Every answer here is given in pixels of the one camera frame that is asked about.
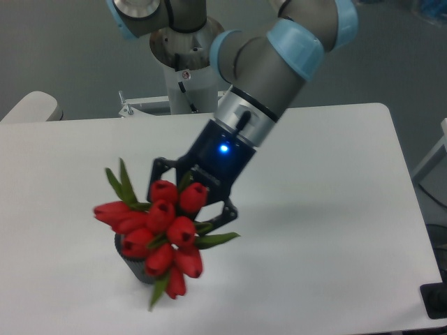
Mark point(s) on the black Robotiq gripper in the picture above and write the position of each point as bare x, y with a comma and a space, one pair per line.
215, 160

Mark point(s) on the red tulip bouquet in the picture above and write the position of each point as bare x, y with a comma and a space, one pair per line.
161, 232

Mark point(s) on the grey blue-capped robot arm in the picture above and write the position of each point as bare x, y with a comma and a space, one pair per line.
245, 80

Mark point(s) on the dark grey ribbed vase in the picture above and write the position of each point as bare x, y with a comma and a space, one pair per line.
136, 265

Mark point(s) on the white chair armrest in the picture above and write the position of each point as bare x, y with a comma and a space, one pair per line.
36, 106

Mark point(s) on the white furniture at right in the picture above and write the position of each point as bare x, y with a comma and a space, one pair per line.
434, 156

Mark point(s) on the black device at table edge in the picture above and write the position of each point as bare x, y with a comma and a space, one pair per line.
434, 299

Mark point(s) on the clear bin with blue items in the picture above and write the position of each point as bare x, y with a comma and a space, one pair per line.
432, 11

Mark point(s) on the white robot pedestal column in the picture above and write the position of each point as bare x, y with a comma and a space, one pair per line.
191, 82

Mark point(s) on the white metal base frame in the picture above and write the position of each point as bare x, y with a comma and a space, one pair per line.
139, 107

